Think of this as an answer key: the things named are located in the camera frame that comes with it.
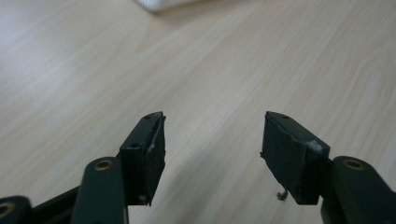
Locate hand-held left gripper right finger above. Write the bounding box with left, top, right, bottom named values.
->
left=260, top=110, right=332, bottom=205

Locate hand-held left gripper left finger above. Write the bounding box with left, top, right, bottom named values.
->
left=119, top=111, right=167, bottom=207

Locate white cloth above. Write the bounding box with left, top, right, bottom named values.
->
left=134, top=0, right=205, bottom=13

